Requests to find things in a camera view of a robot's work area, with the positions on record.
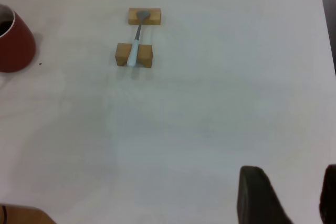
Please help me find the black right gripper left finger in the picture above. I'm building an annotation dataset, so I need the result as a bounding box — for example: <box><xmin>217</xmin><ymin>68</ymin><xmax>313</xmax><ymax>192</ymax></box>
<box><xmin>237</xmin><ymin>166</ymin><xmax>293</xmax><ymax>224</ymax></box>

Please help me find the arched wooden block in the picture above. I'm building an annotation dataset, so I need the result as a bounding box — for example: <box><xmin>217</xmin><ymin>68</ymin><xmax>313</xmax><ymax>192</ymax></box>
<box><xmin>115</xmin><ymin>42</ymin><xmax>153</xmax><ymax>69</ymax></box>

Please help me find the flat wooden block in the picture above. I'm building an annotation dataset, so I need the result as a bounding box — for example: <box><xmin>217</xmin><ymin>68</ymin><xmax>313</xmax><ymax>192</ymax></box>
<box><xmin>128</xmin><ymin>8</ymin><xmax>161</xmax><ymax>26</ymax></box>

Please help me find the spoon with pale blue handle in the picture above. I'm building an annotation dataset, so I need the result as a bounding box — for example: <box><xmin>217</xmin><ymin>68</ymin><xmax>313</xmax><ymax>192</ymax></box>
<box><xmin>127</xmin><ymin>10</ymin><xmax>151</xmax><ymax>67</ymax></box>

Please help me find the brown wooden board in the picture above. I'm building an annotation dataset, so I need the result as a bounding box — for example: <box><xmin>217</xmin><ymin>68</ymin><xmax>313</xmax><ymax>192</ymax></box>
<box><xmin>0</xmin><ymin>204</ymin><xmax>57</xmax><ymax>224</ymax></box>

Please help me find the red ceramic cup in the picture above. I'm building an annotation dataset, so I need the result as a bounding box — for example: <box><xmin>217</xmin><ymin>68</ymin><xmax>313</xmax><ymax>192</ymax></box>
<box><xmin>0</xmin><ymin>4</ymin><xmax>37</xmax><ymax>73</ymax></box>

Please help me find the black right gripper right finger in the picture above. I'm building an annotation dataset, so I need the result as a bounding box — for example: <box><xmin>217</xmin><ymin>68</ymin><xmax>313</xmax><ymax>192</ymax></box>
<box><xmin>319</xmin><ymin>164</ymin><xmax>336</xmax><ymax>224</ymax></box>

